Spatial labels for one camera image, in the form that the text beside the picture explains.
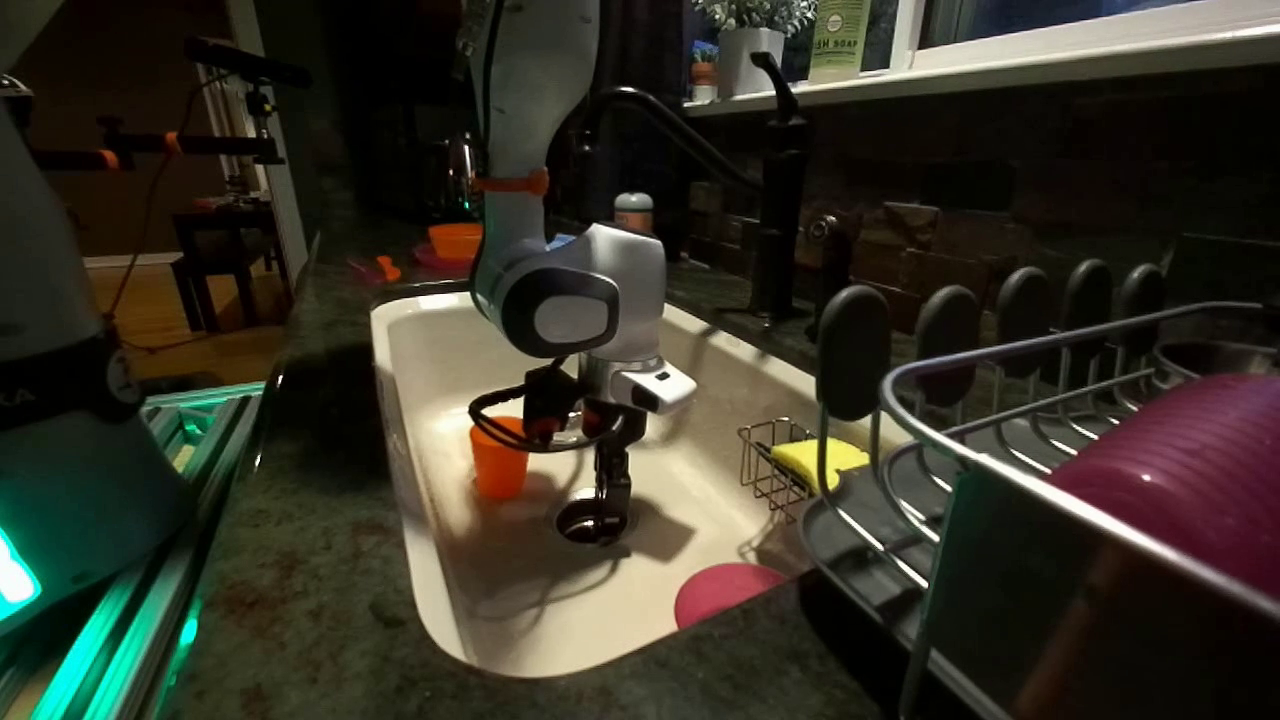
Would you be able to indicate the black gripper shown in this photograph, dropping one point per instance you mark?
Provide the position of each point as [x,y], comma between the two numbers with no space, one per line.
[582,406]

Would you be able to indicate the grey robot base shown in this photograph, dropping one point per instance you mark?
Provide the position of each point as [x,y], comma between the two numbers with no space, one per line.
[66,402]

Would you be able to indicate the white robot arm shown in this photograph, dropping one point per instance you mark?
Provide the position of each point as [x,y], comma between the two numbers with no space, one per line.
[560,201]

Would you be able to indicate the metal sink drain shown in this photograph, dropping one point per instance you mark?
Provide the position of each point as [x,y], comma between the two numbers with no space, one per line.
[576,526]

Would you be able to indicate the orange plastic cup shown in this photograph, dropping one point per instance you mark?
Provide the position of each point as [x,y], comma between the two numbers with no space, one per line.
[496,469]

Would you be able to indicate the pink plate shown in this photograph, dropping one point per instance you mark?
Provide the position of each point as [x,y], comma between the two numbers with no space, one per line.
[725,593]

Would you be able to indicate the yellow sponge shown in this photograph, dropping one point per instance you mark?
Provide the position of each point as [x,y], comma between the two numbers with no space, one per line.
[816,461]

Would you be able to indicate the cream sink basin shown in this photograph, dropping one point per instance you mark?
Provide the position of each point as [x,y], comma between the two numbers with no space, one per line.
[424,373]

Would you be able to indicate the orange label soap bottle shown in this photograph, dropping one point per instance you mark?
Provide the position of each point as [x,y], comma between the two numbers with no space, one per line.
[632,210]

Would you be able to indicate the black kitchen faucet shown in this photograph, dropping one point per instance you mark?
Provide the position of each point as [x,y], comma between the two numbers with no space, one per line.
[744,175]

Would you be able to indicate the dark wooden stool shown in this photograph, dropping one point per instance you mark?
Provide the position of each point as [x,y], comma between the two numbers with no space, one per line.
[224,261]

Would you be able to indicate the potted plant white pot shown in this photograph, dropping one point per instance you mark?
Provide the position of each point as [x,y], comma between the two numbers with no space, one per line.
[750,46]

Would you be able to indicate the magenta plates stack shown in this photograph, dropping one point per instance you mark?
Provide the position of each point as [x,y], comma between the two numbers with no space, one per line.
[1186,465]

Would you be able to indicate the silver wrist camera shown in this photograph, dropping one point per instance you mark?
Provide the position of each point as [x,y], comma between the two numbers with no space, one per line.
[661,384]

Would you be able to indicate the aluminium frame rail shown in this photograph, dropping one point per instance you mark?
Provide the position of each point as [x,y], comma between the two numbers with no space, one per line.
[144,560]

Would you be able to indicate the black camera stand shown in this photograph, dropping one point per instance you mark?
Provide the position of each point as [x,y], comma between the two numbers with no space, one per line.
[201,135]

